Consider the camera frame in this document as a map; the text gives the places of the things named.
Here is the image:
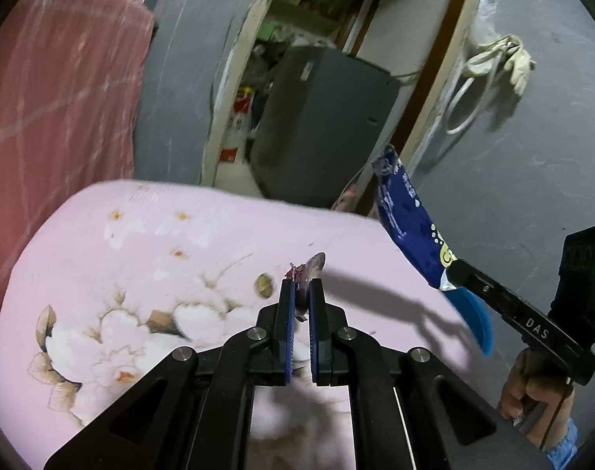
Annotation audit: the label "wooden door frame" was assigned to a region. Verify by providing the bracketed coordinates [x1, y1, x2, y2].
[201, 0, 494, 217]

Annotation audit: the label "white hanging gloves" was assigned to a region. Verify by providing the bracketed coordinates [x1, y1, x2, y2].
[461, 34, 537, 97]

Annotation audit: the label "pink floral cloth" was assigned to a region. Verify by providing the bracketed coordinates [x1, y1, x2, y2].
[0, 179, 480, 470]

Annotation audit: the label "blue snack packet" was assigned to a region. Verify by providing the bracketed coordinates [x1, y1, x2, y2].
[372, 144, 461, 293]

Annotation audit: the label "red checked cloth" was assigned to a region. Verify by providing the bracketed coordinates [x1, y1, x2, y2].
[0, 0, 156, 316]

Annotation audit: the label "white hose loop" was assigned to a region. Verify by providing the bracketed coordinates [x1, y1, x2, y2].
[445, 58, 500, 136]

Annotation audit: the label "red yellow bottle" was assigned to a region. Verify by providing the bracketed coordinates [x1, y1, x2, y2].
[231, 85, 257, 133]

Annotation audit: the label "grey appliance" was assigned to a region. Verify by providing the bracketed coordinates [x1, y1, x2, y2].
[250, 46, 402, 209]

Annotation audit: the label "blue plastic bin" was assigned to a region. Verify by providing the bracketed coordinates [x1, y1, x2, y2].
[444, 286, 495, 356]

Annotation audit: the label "pink patterned fabric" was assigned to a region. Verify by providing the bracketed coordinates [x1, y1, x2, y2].
[331, 179, 365, 211]

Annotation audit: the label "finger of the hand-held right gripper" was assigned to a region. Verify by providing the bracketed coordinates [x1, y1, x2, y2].
[446, 258, 495, 305]

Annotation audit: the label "pile of household clutter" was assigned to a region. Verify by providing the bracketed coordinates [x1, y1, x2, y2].
[251, 20, 337, 84]

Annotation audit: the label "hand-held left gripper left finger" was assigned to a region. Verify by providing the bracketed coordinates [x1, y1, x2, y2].
[43, 278, 298, 470]

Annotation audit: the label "person's right hand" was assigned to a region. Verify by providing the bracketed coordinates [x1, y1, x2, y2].
[497, 349, 575, 447]

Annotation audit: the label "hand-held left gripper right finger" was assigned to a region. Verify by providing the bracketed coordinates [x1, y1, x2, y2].
[308, 278, 553, 470]

